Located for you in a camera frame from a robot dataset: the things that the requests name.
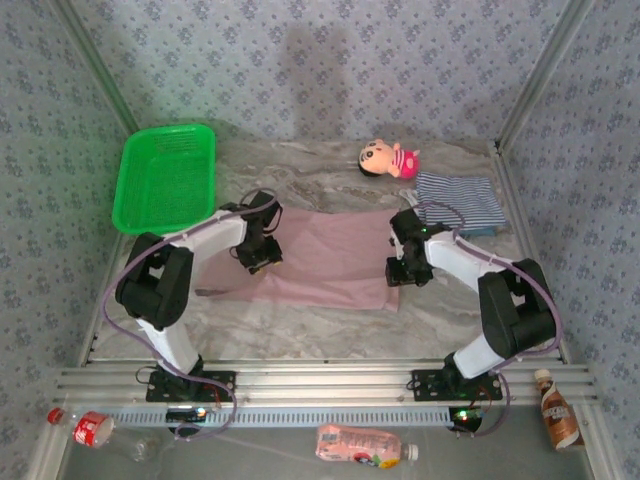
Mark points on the mauve tank top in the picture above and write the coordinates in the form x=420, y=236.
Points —
x=330, y=260

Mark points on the blue white striped tank top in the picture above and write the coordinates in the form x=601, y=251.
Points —
x=465, y=200

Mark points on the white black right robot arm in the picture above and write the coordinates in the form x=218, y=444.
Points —
x=460, y=255

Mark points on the plush doll pink outfit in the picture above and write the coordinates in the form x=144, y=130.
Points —
x=380, y=160

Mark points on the green plastic basket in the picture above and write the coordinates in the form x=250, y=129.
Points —
x=165, y=180

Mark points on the small controller board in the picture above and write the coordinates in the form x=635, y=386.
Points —
x=467, y=417
x=185, y=415

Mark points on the pink label drink bottle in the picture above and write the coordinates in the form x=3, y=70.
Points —
x=350, y=442

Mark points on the brown coffee drink bottle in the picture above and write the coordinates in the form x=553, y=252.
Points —
x=560, y=415

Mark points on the clear bottle red label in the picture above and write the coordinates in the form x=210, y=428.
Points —
x=92, y=429

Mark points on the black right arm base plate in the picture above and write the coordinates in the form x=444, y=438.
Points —
x=425, y=387

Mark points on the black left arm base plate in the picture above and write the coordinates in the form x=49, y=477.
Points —
x=222, y=385

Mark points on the aluminium table side rail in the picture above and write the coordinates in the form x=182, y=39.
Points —
x=522, y=225
x=92, y=340

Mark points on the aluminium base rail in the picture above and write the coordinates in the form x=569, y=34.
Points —
x=325, y=385

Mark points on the aluminium frame post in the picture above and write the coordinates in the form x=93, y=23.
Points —
x=80, y=35
x=562, y=35

